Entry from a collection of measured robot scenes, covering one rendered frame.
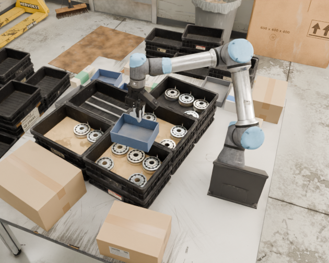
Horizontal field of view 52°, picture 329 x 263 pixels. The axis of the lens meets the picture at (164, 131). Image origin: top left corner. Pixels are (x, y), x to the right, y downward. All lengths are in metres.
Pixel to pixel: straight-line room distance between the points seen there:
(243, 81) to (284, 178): 1.57
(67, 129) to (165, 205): 0.78
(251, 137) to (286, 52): 2.93
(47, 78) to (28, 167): 1.66
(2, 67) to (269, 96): 2.42
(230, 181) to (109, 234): 0.67
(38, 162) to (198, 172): 0.91
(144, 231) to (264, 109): 1.23
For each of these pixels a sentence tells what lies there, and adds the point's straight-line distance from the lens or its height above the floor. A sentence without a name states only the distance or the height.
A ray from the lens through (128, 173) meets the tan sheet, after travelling 1.87.
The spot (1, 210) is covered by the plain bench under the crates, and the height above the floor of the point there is 0.70.
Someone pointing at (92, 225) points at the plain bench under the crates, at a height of 0.70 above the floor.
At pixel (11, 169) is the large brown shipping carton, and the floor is 0.90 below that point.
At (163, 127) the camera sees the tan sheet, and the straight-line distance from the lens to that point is 2.11.
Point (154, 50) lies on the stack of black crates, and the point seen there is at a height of 0.38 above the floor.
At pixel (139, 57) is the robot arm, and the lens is 1.53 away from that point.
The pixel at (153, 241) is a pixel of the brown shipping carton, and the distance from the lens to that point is 1.61.
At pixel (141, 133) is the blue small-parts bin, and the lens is 1.72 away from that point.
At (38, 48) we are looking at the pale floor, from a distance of 4.71.
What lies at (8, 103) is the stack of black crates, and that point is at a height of 0.49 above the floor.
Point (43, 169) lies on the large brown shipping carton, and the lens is 1.89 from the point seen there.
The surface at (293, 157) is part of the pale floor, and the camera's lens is 3.26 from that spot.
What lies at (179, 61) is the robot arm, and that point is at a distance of 1.71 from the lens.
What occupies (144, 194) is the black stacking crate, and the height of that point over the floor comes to 0.87.
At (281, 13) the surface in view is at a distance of 4.41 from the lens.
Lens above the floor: 2.30
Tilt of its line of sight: 45 degrees down
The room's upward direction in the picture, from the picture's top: 1 degrees clockwise
